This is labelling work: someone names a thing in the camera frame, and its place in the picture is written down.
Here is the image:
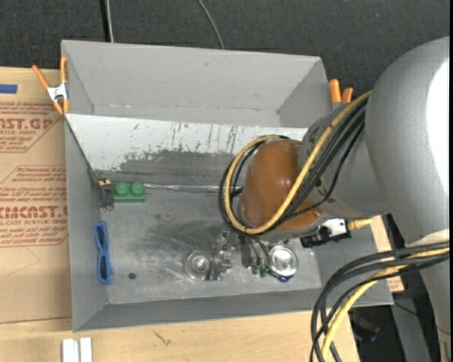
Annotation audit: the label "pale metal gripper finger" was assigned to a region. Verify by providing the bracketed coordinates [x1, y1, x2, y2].
[209, 250, 234, 281]
[215, 229, 236, 251]

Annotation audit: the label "grey metal bin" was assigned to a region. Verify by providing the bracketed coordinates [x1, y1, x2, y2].
[60, 38, 396, 333]

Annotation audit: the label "clear thin rod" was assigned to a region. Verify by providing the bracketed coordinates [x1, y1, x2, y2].
[143, 182, 243, 195]

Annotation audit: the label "green toy block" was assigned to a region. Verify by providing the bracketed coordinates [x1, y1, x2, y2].
[112, 181, 146, 204]

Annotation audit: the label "blue sunglasses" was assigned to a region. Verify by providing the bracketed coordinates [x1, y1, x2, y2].
[94, 220, 115, 285]

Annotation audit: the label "black and yellow small tool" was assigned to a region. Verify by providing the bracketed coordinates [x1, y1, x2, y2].
[97, 177, 115, 211]

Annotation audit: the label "brown cardboard board red print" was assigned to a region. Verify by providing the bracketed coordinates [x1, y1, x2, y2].
[0, 65, 73, 326]

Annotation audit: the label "black cylinder on white bracket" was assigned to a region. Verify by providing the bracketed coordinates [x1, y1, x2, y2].
[299, 218, 353, 249]

